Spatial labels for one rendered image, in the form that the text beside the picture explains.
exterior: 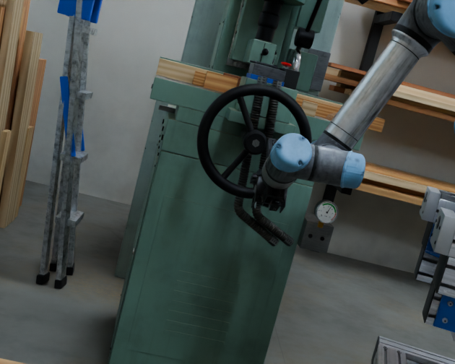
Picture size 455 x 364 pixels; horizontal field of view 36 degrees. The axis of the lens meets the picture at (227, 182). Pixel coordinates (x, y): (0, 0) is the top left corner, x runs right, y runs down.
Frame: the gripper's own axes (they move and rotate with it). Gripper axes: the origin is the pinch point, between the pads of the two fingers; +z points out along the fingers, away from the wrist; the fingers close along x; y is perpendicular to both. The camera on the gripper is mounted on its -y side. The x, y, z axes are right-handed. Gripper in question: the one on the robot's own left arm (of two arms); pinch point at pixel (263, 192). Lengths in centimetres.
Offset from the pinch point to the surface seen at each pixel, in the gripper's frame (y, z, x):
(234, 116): -20.7, 4.5, -9.5
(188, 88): -29.0, 10.3, -22.6
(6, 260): 3, 130, -82
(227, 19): -65, 30, -14
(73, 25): -75, 70, -68
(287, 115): -23.4, 3.6, 4.2
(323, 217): -3.0, 19.2, 20.3
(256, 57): -45.2, 15.2, -5.2
